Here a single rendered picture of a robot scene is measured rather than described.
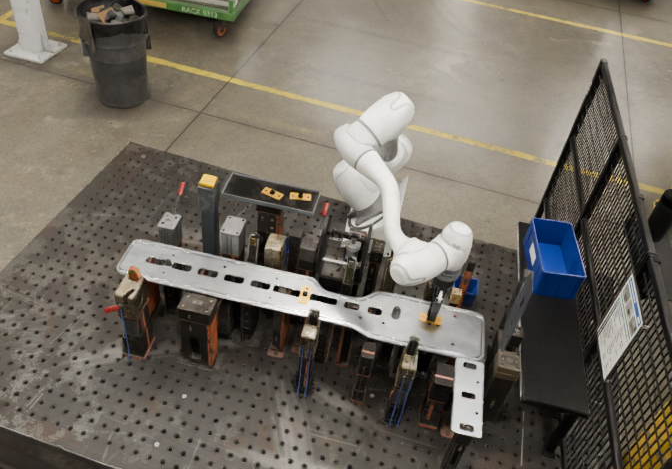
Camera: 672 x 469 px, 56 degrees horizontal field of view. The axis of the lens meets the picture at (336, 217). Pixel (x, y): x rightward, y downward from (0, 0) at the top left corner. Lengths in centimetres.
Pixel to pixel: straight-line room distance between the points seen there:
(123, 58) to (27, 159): 97
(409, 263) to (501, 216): 262
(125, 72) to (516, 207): 299
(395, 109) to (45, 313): 159
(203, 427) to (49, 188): 250
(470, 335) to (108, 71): 348
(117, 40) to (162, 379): 290
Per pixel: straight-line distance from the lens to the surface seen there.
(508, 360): 226
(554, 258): 272
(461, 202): 450
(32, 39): 591
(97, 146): 478
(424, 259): 193
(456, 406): 217
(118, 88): 505
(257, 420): 239
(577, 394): 231
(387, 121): 229
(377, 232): 287
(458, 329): 236
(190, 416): 241
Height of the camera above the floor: 278
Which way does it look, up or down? 42 degrees down
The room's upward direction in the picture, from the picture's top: 8 degrees clockwise
